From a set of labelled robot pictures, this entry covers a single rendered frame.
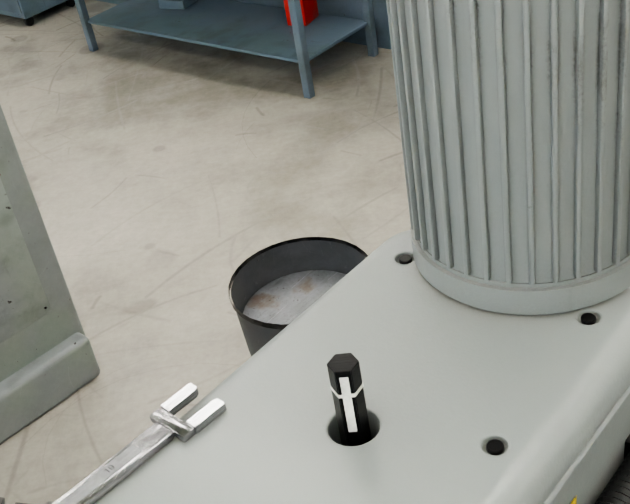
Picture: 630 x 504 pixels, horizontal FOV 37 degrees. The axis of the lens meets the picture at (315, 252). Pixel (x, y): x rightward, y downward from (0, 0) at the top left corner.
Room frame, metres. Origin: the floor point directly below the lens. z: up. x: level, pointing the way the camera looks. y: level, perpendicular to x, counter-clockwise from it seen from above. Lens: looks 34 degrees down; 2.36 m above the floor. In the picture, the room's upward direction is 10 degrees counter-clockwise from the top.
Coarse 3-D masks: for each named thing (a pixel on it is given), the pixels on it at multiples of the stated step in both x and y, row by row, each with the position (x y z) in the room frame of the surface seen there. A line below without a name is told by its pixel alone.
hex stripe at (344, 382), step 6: (342, 378) 0.47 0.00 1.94; (342, 384) 0.47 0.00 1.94; (348, 384) 0.46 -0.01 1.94; (342, 390) 0.47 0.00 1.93; (348, 390) 0.46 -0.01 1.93; (342, 396) 0.47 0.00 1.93; (348, 396) 0.46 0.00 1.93; (348, 402) 0.46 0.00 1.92; (348, 408) 0.47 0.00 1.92; (348, 414) 0.47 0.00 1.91; (354, 414) 0.46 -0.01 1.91; (348, 420) 0.47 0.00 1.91; (354, 420) 0.46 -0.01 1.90; (348, 426) 0.47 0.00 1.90; (354, 426) 0.46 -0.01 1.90
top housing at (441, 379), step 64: (384, 256) 0.67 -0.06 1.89; (320, 320) 0.60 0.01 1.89; (384, 320) 0.58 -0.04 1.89; (448, 320) 0.57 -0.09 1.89; (512, 320) 0.56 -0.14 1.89; (576, 320) 0.54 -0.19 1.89; (256, 384) 0.54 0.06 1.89; (320, 384) 0.52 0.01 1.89; (384, 384) 0.51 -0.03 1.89; (448, 384) 0.50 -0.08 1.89; (512, 384) 0.49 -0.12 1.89; (576, 384) 0.48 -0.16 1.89; (192, 448) 0.48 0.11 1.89; (256, 448) 0.47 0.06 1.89; (320, 448) 0.46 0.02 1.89; (384, 448) 0.45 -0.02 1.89; (448, 448) 0.44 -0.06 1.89; (512, 448) 0.43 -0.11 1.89; (576, 448) 0.44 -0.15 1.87
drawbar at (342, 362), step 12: (336, 360) 0.48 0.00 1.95; (348, 360) 0.48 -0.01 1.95; (336, 372) 0.47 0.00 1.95; (348, 372) 0.46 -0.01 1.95; (360, 372) 0.47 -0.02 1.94; (336, 384) 0.47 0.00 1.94; (360, 384) 0.47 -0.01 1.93; (336, 396) 0.47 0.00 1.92; (360, 396) 0.47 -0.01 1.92; (336, 408) 0.47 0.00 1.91; (360, 408) 0.47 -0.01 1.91; (360, 420) 0.47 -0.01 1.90; (348, 432) 0.47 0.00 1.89; (360, 432) 0.46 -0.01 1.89; (348, 444) 0.47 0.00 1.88; (360, 444) 0.46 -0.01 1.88
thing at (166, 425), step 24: (192, 384) 0.54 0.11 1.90; (168, 408) 0.52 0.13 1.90; (216, 408) 0.51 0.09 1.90; (144, 432) 0.50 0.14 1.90; (168, 432) 0.49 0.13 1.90; (192, 432) 0.49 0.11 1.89; (120, 456) 0.48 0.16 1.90; (144, 456) 0.48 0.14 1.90; (96, 480) 0.46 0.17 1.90; (120, 480) 0.46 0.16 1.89
